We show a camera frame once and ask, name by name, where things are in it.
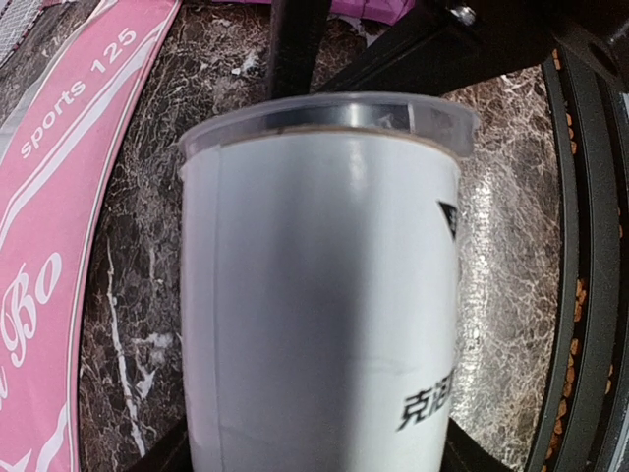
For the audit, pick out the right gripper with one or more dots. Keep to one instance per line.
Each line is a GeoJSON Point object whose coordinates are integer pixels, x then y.
{"type": "Point", "coordinates": [441, 47]}

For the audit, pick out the white shuttlecock tube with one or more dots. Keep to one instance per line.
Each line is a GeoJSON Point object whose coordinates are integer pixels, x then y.
{"type": "Point", "coordinates": [319, 302]}

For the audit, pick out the pink racket bag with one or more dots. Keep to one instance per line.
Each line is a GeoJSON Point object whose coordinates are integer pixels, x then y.
{"type": "Point", "coordinates": [58, 148]}

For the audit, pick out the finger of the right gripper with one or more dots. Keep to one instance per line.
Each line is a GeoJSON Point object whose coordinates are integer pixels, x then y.
{"type": "Point", "coordinates": [297, 29]}

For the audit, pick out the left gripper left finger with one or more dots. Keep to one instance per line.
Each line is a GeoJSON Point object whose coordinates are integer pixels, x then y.
{"type": "Point", "coordinates": [171, 453]}

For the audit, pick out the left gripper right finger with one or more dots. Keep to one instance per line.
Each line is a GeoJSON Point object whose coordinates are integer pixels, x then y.
{"type": "Point", "coordinates": [463, 454]}

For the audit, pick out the clear plastic tube lid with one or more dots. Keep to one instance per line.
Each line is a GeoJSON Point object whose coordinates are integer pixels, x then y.
{"type": "Point", "coordinates": [444, 122]}

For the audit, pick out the left red badminton racket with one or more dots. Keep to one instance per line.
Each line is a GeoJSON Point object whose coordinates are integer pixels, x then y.
{"type": "Point", "coordinates": [386, 12]}

